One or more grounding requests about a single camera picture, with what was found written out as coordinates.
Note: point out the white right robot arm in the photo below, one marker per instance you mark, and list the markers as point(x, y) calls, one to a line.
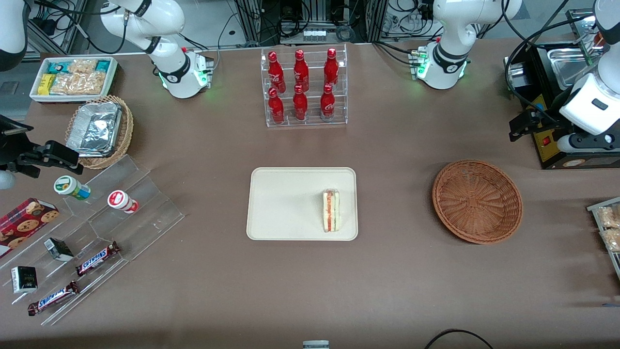
point(164, 19)

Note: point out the cream plastic tray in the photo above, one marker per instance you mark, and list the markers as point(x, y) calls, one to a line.
point(286, 203)

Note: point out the yellow snack packet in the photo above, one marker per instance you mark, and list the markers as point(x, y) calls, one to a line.
point(46, 84)

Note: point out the steel pan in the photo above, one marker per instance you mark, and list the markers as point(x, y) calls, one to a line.
point(569, 63)

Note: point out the small grey device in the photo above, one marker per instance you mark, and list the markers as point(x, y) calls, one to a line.
point(316, 345)

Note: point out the white rectangular snack bin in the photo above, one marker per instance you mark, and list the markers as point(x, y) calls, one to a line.
point(36, 97)

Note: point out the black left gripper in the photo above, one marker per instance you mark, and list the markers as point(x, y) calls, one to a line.
point(550, 124)

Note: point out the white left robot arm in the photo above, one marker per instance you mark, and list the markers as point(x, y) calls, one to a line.
point(455, 29)

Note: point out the red cola bottle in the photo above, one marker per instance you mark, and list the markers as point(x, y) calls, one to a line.
point(300, 106)
point(331, 68)
point(276, 109)
point(275, 70)
point(328, 104)
point(301, 70)

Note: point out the grey power strip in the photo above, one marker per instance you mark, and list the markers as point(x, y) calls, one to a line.
point(314, 34)

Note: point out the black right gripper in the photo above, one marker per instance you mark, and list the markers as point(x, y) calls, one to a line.
point(10, 148)

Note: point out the aluminium frame rack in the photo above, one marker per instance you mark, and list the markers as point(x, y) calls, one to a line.
point(252, 19)

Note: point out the clear acrylic bottle rack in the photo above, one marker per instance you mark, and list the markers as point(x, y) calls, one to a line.
point(310, 123)

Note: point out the white cup with green label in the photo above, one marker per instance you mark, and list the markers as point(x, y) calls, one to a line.
point(71, 187)

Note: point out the clear bag of crackers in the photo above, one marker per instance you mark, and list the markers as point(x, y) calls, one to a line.
point(609, 216)
point(612, 240)

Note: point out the black machine with yellow label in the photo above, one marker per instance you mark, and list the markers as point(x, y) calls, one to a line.
point(540, 72)

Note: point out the metal snack tray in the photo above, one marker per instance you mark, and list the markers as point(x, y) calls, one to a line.
point(593, 207)

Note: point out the small black box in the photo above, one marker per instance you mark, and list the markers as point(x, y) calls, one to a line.
point(59, 249)
point(24, 279)

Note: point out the large brown wicker basket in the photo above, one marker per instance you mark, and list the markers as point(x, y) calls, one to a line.
point(477, 201)

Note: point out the brown Snickers bar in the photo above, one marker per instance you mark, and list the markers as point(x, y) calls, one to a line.
point(97, 258)
point(53, 298)

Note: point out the white cup with red label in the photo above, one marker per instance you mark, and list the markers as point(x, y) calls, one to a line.
point(122, 201)

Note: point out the clear acrylic stepped shelf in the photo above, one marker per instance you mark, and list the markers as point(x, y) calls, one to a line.
point(150, 213)

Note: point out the small clear cracker bag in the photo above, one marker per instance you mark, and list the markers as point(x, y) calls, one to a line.
point(83, 67)

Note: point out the red cookie box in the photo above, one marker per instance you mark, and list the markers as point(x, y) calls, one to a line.
point(24, 225)

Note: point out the triangular sandwich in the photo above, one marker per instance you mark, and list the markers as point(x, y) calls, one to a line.
point(332, 211)

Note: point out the large clear cracker bag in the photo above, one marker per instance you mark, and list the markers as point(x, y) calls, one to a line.
point(80, 83)

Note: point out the aluminium foil tray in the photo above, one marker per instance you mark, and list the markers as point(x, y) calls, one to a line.
point(94, 128)

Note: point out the small light wicker basket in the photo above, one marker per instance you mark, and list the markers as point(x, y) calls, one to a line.
point(127, 131)

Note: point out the teal snack packet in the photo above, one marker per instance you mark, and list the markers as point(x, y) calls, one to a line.
point(59, 67)
point(103, 65)

